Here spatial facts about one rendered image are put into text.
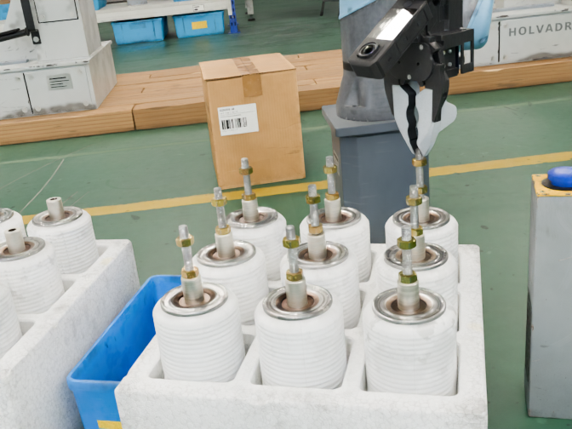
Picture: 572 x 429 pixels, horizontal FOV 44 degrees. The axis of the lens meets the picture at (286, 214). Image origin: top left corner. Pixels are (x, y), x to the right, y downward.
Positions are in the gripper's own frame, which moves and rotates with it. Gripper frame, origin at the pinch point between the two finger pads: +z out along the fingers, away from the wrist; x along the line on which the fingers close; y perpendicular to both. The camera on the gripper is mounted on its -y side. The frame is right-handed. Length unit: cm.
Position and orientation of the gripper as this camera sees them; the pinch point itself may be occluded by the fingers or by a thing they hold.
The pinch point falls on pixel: (415, 146)
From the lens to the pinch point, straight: 91.6
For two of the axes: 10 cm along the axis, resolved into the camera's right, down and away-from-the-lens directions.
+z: 0.9, 9.3, 3.6
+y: 7.7, -3.0, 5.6
